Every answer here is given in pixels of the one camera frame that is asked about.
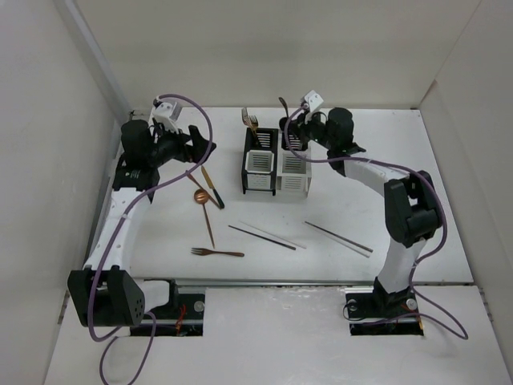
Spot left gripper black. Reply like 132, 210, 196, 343
147, 121, 215, 168

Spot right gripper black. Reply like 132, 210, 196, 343
287, 108, 336, 150

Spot dark copper spoon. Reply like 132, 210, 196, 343
278, 96, 289, 119

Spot copper fork long handle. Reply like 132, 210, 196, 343
241, 107, 252, 131

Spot silver fork green handle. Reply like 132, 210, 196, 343
248, 115, 259, 141

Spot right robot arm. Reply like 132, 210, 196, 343
279, 105, 446, 321

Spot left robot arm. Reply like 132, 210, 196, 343
67, 120, 216, 327

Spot white utensil container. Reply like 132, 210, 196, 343
276, 133, 312, 198

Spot black utensil container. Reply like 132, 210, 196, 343
241, 128, 278, 196

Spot dark brown fork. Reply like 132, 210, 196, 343
191, 248, 244, 257

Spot black chopstick right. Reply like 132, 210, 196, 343
304, 221, 374, 253

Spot black chopstick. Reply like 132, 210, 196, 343
228, 225, 297, 251
304, 221, 374, 253

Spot black chopstick left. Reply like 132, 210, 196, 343
228, 225, 297, 251

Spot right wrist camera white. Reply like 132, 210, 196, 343
301, 90, 324, 113

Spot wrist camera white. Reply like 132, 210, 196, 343
148, 99, 183, 133
301, 90, 324, 113

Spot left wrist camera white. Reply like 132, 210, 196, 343
148, 99, 183, 133

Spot gold knife green handle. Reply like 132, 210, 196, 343
201, 166, 225, 209

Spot aluminium rail left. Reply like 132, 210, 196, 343
87, 108, 150, 249

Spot aluminium rail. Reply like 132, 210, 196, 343
87, 108, 150, 249
176, 280, 474, 296

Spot aluminium rail front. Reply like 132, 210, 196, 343
176, 280, 474, 296

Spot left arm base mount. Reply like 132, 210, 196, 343
137, 280, 205, 337

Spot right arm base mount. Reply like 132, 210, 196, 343
345, 288, 424, 336

